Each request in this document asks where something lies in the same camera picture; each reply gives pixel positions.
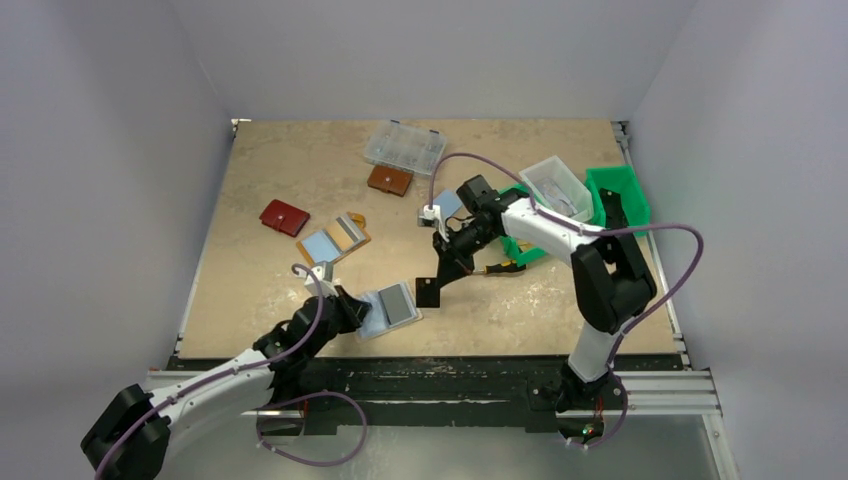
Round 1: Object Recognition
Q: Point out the black yellow screwdriver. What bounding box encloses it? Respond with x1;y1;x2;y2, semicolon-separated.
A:
473;260;527;275

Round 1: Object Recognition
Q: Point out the white plastic bin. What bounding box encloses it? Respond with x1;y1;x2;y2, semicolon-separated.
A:
519;155;594;223

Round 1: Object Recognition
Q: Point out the clear plastic organizer box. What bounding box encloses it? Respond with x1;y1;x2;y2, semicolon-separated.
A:
364;120;448;177

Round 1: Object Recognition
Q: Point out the green bin with black item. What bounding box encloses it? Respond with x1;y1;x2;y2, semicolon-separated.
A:
584;165;652;229

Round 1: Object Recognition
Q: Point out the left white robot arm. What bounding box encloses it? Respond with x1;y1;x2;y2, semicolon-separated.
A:
81;286;373;479

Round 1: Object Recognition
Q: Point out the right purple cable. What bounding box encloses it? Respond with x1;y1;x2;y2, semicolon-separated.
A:
427;153;705;452

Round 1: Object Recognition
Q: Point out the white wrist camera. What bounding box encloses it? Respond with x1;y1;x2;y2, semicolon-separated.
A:
304;261;337;297
417;204;449;241

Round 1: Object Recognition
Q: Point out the green bin with yellow items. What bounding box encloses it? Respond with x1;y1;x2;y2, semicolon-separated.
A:
496;182;562;268

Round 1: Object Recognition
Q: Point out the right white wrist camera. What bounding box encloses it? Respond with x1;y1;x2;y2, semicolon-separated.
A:
417;204;449;241

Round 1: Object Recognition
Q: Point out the purple cable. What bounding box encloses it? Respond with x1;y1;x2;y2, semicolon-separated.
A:
92;263;369;480
427;153;705;452

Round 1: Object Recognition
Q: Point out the open orange card holder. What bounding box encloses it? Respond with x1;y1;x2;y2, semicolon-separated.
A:
296;212;371;266

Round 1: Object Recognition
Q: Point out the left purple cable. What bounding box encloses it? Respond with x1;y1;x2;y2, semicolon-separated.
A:
92;263;369;480

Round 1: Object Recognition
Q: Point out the red leather card holder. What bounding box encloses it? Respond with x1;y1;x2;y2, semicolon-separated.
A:
259;199;311;238

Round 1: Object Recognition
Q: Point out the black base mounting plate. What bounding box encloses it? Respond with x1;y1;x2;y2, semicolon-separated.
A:
165;355;647;439

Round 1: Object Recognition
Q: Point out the black credit card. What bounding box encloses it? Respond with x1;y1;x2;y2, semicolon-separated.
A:
415;277;441;309

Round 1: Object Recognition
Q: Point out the open pink card holder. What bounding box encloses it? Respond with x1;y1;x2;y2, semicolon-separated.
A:
433;189;463;220

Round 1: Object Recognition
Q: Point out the brown leather card holder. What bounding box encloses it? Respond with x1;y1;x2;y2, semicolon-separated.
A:
366;165;413;197

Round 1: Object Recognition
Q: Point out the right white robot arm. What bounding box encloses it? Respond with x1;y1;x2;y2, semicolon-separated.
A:
416;175;657;410

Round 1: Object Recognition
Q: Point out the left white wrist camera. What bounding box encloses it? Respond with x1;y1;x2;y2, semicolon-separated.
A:
304;261;337;297

